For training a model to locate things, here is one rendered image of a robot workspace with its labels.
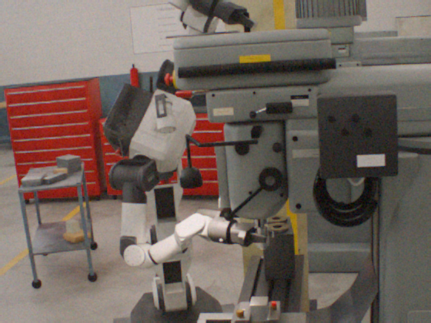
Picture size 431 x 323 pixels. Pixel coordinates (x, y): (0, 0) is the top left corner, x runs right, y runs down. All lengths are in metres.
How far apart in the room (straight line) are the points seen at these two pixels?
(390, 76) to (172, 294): 1.52
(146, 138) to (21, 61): 10.18
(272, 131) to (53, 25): 10.33
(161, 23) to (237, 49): 9.49
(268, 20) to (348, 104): 2.13
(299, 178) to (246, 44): 0.42
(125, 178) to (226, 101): 0.57
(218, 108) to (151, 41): 9.52
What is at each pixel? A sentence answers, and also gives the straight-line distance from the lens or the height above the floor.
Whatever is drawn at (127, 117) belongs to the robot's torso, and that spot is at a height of 1.61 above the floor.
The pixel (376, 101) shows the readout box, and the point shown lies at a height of 1.71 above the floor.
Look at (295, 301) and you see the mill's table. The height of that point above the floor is 0.94.
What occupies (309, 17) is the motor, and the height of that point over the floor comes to 1.92.
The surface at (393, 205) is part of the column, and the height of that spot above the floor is 1.37.
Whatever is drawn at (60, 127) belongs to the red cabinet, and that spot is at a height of 0.94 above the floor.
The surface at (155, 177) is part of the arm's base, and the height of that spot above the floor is 1.40.
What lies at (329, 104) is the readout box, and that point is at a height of 1.71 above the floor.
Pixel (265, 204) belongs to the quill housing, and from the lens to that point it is 1.84.
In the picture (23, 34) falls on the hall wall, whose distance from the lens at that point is 12.23.
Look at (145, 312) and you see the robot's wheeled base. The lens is 3.02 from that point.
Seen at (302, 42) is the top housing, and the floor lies 1.85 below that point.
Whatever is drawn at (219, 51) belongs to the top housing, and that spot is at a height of 1.84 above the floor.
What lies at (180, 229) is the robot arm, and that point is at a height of 1.25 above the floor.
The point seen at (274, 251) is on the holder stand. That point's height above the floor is 1.06.
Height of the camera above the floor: 1.91
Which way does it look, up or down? 13 degrees down
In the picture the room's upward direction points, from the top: 5 degrees counter-clockwise
